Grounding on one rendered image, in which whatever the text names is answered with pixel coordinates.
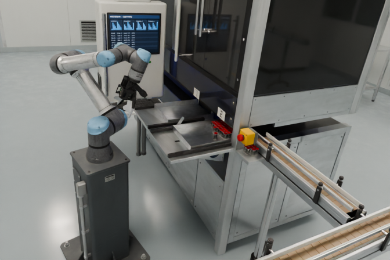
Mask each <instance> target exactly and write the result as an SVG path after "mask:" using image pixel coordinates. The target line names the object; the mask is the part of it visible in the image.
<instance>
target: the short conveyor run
mask: <svg viewBox="0 0 390 260"><path fill-rule="evenodd" d="M258 137H259V138H258V140H257V143H256V144H254V146H256V147H257V148H259V152H258V154H259V155H261V156H262V157H263V158H264V162H261V163H262V164H264V165H265V166H266V167H267V168H268V169H270V170H271V171H272V172H273V173H274V174H275V175H276V176H277V177H278V178H279V179H281V180H282V181H283V182H284V183H285V184H286V185H287V186H288V187H289V188H290V189H292V190H293V191H294V192H295V193H296V194H297V195H299V196H300V198H302V199H303V200H304V201H305V202H306V203H307V204H308V205H310V206H311V207H312V208H313V209H314V210H315V211H316V212H317V213H318V214H319V215H321V216H322V217H323V218H324V219H325V220H326V221H327V222H328V223H329V224H330V225H332V226H333V227H334V228H336V227H339V226H341V225H344V224H346V223H348V222H351V221H353V220H354V217H355V215H356V212H357V210H359V209H360V208H359V204H362V203H361V202H360V201H358V200H357V199H355V198H354V197H353V196H351V195H350V194H349V193H348V192H346V191H345V190H344V189H342V188H341V186H342V183H343V181H342V180H344V177H343V176H339V179H338V180H337V183H334V182H333V181H332V180H330V179H329V178H328V177H326V176H325V175H323V174H322V173H321V172H320V171H318V170H317V169H316V168H314V167H313V166H311V165H310V164H309V163H308V162H306V161H305V160H304V159H303V158H301V157H300V156H299V155H297V154H296V153H294V152H293V151H292V150H290V146H291V144H290V142H291V141H292V140H291V139H288V142H287V145H284V144H282V143H281V142H280V141H278V140H277V139H276V138H274V137H273V136H272V135H271V134H269V133H268V132H267V133H266V137H263V136H261V135H260V134H258Z"/></svg>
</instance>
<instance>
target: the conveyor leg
mask: <svg viewBox="0 0 390 260"><path fill-rule="evenodd" d="M279 184H280V179H279V178H278V177H277V176H276V175H275V174H274V173H273V174H272V179H271V182H270V186H269V191H268V196H267V199H266V204H265V209H264V212H263V216H262V221H261V225H260V228H259V233H258V238H257V243H256V246H255V251H254V258H255V259H258V258H261V256H262V251H263V247H264V244H265V240H266V235H267V232H268V228H269V224H270V219H271V216H272V212H273V207H274V204H275V200H276V196H277V191H278V188H279Z"/></svg>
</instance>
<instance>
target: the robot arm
mask: <svg viewBox="0 0 390 260"><path fill-rule="evenodd" d="M150 58H151V53H150V52H148V51H146V50H144V49H141V48H139V49H138V50H135V49H133V48H131V47H130V46H128V45H127V44H123V43H122V42H118V43H117V44H116V45H115V46H114V48H113V49H109V50H104V51H100V52H93V53H85V52H83V51H82V50H79V49H75V50H70V51H67V52H63V53H58V54H56V55H54V56H53V57H52V58H51V59H50V62H49V66H50V69H51V70H52V71H53V72H54V73H56V74H60V75H63V74H67V73H70V75H71V76H72V77H73V78H76V79H77V81H78V82H79V83H80V85H81V86H82V88H83V90H84V91H85V92H86V94H87V95H88V97H89V98H90V100H91V101H92V103H93V104H94V106H95V107H96V109H97V110H98V112H99V116H98V117H93V118H91V119H90V120H89V121H88V123H87V131H88V149H87V151H86V159H87V160H88V161H89V162H90V163H94V164H102V163H106V162H108V161H110V160H111V159H112V158H113V149H112V148H111V145H110V136H112V135H113V134H115V133H116V132H118V131H120V130H122V129H123V128H124V127H125V126H126V125H127V121H128V118H130V116H131V115H132V113H133V110H134V108H135V104H136V91H138V92H139V94H140V95H141V96H142V97H144V98H145V97H146V96H147V95H148V94H147V93H146V91H144V90H143V89H142V88H141V87H140V86H139V85H138V84H139V83H140V80H142V77H143V75H144V73H145V71H146V68H147V65H148V63H149V62H150ZM123 61H126V62H128V63H130V64H132V65H131V68H130V70H129V73H128V76H126V75H125V76H124V77H123V79H122V82H121V84H118V87H121V88H120V91H117V90H118V87H117V90H116V93H119V96H115V97H114V99H116V100H118V103H117V105H120V104H121V103H122V102H123V101H125V100H128V101H127V105H124V106H123V109H124V110H125V111H127V112H129V114H128V118H127V115H126V113H125V112H124V111H123V110H121V109H118V108H117V107H116V106H113V105H112V104H111V103H110V101H109V100H108V98H107V97H106V95H105V94H104V92H103V91H102V89H101V88H100V86H99V85H98V83H97V82H96V80H95V79H94V77H93V76H92V74H91V73H90V71H89V69H90V68H95V67H110V66H112V65H114V64H117V63H121V62H123Z"/></svg>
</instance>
